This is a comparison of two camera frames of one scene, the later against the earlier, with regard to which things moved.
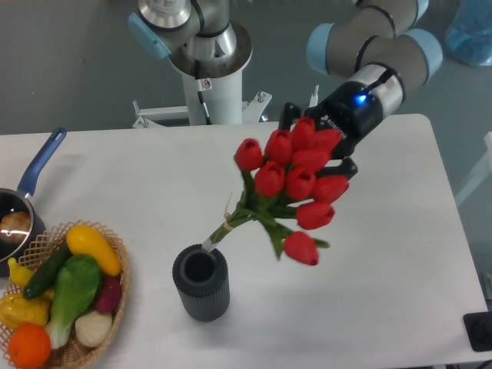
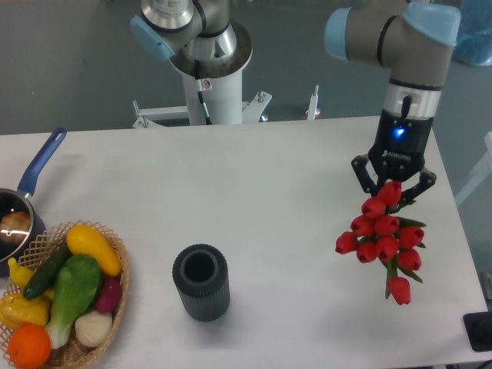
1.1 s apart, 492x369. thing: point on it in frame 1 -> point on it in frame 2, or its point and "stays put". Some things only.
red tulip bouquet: x=284 y=189 -> x=379 y=235
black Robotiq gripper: x=350 y=111 -> x=398 y=154
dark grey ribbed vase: x=202 y=281 stays put
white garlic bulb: x=93 y=328 stays put
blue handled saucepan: x=20 y=221 stays put
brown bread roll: x=14 y=227 stays put
